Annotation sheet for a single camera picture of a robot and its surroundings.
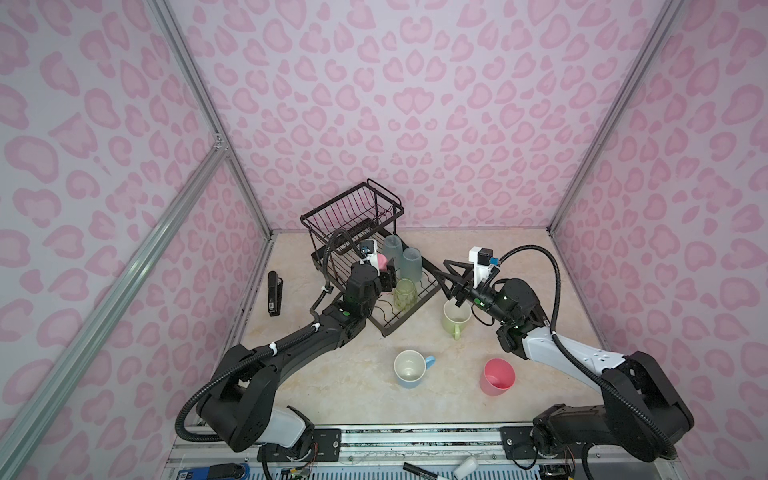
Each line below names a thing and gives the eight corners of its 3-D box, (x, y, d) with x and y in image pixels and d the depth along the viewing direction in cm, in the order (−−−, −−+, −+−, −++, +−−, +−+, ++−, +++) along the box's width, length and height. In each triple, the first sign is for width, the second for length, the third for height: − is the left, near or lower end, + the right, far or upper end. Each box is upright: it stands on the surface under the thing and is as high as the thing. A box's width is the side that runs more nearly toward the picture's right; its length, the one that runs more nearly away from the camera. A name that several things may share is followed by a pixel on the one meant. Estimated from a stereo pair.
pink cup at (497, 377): (481, 396, 83) (490, 383, 74) (477, 372, 87) (485, 358, 79) (506, 396, 83) (518, 383, 74) (500, 372, 87) (511, 358, 78)
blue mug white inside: (394, 392, 83) (394, 380, 75) (394, 363, 88) (394, 350, 80) (434, 392, 83) (437, 380, 75) (431, 363, 88) (434, 350, 80)
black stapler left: (271, 317, 98) (266, 309, 94) (272, 280, 108) (267, 271, 104) (282, 315, 99) (277, 306, 95) (282, 278, 109) (278, 269, 105)
